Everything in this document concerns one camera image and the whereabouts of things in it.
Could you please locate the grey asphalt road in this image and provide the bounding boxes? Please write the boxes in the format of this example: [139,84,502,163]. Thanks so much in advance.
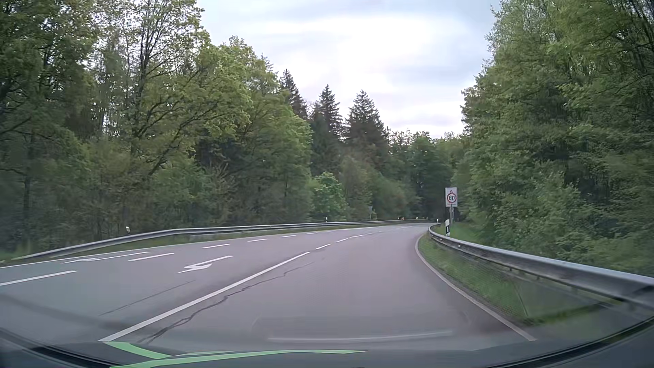
[0,223,538,353]

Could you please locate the white rectangular road sign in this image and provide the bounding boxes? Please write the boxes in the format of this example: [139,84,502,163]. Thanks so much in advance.
[445,186,458,227]

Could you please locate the road markings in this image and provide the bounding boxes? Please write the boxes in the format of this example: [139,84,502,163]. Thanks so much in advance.
[0,225,537,342]

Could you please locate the car's own bonnet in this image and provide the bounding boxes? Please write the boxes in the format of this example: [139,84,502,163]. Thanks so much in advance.
[0,316,654,368]

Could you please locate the wood of green trees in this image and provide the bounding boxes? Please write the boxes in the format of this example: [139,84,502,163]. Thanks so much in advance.
[0,0,463,256]
[452,0,654,277]

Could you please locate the grey metal guard rail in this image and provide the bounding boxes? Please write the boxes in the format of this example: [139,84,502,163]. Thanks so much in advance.
[9,219,429,262]
[428,223,654,310]

